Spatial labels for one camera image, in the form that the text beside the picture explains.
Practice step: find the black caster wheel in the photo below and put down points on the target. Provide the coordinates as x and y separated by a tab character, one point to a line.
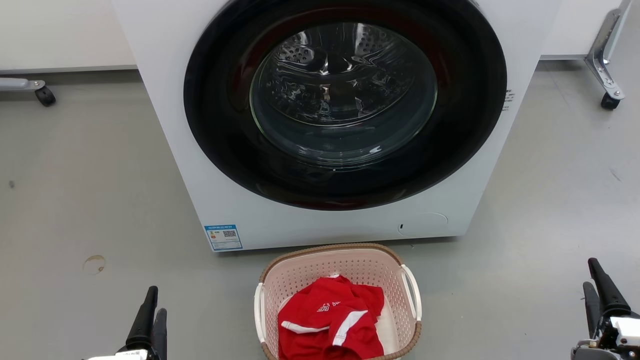
45	96
610	101

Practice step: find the grey metal stand leg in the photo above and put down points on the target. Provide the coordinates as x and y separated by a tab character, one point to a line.
15	83
600	55

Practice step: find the blue energy label sticker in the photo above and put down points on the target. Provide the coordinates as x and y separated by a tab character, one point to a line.
223	237

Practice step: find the white front-load washing machine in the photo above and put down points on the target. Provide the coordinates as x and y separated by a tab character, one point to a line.
160	100

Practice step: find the round white filter cover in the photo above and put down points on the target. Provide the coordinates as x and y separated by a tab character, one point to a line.
425	224

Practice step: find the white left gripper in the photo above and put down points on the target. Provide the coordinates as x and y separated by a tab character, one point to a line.
125	355

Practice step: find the red and white shirt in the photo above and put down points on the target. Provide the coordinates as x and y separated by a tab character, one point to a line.
320	330

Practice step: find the round black washer door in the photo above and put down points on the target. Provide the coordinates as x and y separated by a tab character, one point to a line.
220	125

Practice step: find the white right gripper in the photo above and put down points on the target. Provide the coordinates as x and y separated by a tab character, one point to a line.
622	335

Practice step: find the beige perforated laundry basket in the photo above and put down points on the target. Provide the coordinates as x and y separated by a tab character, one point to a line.
320	262

